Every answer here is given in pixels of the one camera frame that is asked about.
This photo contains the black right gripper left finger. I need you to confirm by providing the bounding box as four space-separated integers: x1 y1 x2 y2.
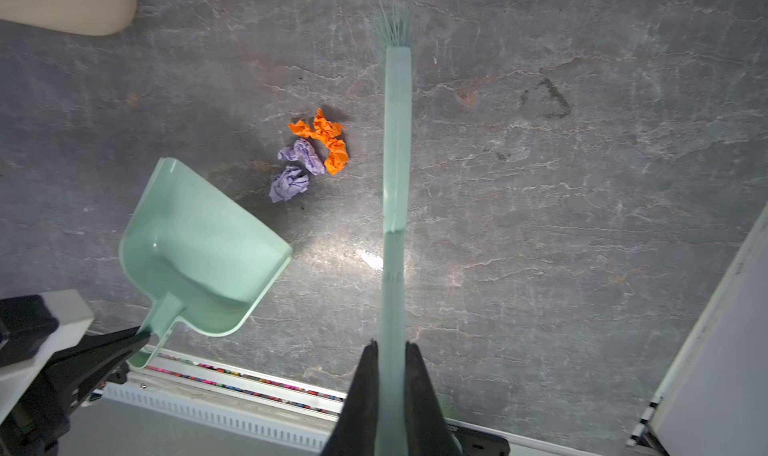
321 341 379 456

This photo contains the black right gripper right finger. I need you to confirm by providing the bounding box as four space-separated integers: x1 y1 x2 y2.
404 342 461 456

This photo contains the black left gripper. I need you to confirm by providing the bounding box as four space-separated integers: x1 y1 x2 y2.
1 327 150 456

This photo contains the green plastic dustpan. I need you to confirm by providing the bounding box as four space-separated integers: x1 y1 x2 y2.
119 157 292 368

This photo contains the green hand brush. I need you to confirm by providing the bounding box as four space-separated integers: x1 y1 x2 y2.
374 1 413 455

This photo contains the purple paper scrap near bin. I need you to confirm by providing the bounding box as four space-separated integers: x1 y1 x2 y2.
277 138 326 176

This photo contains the orange paper scrap near bin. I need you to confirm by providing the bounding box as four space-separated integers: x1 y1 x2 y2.
288 108 349 175

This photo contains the beige bin with yellow bag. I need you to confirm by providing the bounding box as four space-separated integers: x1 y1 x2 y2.
1 0 138 36

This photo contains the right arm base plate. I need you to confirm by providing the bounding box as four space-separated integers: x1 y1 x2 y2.
448 424 510 456

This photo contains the white vented cable duct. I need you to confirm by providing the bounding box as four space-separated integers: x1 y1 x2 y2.
103 380 331 454

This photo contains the aluminium front rail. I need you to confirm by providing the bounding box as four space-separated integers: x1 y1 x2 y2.
126 350 347 432

